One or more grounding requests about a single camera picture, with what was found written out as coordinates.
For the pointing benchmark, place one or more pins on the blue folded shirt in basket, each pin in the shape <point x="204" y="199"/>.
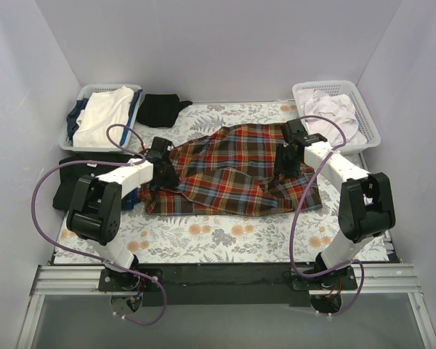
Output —
<point x="74" y="118"/>

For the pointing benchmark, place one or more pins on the black folded garment at back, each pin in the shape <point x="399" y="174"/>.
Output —
<point x="160" y="111"/>

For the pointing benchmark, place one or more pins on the black folded shirt with buttons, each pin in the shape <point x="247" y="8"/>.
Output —
<point x="69" y="175"/>

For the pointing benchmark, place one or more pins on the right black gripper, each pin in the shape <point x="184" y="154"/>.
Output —
<point x="287" y="162"/>

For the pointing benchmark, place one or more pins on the red plaid long sleeve shirt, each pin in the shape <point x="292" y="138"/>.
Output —
<point x="232" y="172"/>

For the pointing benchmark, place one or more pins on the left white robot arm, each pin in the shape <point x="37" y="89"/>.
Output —
<point x="95" y="209"/>

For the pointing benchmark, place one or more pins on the blue plaid folded shirt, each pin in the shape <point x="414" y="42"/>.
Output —
<point x="129" y="201"/>

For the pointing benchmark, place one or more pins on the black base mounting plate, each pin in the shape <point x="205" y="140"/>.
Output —
<point x="241" y="283"/>

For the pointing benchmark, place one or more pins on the cream white folded shirt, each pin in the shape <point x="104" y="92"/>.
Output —
<point x="102" y="110"/>

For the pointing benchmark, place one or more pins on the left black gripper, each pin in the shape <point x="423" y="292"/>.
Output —
<point x="166" y="174"/>

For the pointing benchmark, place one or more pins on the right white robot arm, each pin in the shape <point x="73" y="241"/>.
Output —
<point x="366" y="208"/>

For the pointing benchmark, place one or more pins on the crumpled white shirt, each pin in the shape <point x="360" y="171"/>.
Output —
<point x="339" y="109"/>

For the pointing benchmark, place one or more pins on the right white plastic basket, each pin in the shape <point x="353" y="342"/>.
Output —
<point x="366" y="123"/>

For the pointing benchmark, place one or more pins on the floral patterned table mat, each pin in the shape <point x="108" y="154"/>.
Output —
<point x="224" y="238"/>

